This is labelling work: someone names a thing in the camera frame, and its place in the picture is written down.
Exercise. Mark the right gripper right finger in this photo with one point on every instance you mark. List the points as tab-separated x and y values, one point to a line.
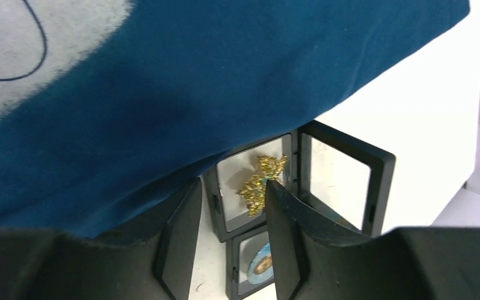
314	257

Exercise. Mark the gold maple leaf brooch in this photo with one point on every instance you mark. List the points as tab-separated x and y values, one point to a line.
253	191

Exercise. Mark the black display box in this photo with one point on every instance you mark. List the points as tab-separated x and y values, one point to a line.
240	250
337	174

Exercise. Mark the left black display box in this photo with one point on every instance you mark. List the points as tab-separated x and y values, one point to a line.
337	174

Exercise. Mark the blue cartoon print t-shirt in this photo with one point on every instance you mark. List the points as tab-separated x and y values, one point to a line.
107	107

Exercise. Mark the round blue pin badge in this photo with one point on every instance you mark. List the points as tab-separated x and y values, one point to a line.
260	268

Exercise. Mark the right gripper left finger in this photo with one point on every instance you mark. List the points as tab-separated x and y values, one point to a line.
151	256

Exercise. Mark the right black display box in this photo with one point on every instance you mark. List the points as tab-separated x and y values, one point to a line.
240	250

